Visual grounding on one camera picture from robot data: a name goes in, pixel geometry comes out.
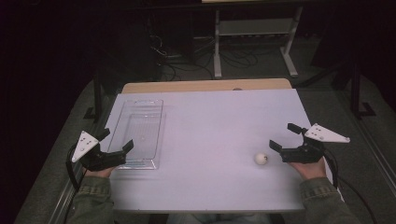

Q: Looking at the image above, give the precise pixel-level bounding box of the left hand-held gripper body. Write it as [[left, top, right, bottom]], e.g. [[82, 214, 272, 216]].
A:
[[71, 130, 127, 173]]

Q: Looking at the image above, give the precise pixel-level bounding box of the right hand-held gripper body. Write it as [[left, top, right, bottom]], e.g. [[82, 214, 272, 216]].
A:
[[279, 122, 351, 164]]

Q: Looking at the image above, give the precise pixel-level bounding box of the clear plastic tray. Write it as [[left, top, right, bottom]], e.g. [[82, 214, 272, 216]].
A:
[[106, 99, 167, 171]]

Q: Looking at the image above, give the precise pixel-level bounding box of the white ball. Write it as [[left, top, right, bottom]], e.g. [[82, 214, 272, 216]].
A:
[[254, 152, 269, 166]]

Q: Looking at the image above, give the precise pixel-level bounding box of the person's left hand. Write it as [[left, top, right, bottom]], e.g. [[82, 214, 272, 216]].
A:
[[84, 165, 117, 179]]

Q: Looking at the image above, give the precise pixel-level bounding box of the person's right hand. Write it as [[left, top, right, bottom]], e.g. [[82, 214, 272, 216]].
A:
[[288, 157, 328, 181]]

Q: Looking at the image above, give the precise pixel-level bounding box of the dark metal stand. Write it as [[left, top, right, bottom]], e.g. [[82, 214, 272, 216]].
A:
[[82, 59, 105, 123], [348, 60, 377, 120]]

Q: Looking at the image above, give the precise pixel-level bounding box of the white table cover board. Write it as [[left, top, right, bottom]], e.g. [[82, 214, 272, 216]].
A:
[[104, 88, 345, 214]]

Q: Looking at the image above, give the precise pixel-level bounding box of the wooden table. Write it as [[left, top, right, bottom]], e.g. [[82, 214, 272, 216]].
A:
[[120, 77, 293, 95]]

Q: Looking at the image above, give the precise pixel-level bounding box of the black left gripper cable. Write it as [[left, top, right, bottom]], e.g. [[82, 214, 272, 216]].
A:
[[64, 144, 89, 224]]

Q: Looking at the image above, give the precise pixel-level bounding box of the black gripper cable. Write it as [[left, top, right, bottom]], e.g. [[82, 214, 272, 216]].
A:
[[322, 150, 378, 224], [64, 144, 89, 224]]

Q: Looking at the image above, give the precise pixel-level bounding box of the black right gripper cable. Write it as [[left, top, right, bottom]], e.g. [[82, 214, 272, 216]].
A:
[[322, 150, 378, 224]]

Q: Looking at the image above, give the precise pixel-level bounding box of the tangle of floor cables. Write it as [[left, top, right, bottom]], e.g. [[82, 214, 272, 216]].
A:
[[148, 33, 260, 82]]

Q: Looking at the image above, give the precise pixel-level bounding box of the grey metal table frame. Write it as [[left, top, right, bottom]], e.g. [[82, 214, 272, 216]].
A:
[[212, 5, 304, 79]]

